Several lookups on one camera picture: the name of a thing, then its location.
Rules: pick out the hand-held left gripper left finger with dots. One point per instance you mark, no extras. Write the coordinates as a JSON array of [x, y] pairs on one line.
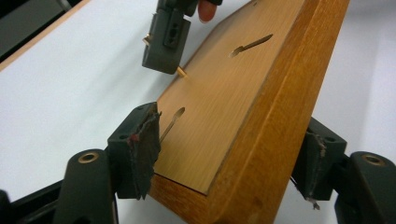
[[130, 155]]

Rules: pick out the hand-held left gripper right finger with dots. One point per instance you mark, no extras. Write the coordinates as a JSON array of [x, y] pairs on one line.
[[323, 161]]

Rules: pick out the brass screw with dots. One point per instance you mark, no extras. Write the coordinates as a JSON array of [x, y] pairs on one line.
[[181, 72]]

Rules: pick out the wooden board with slots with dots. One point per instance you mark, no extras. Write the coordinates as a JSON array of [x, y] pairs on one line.
[[218, 109]]

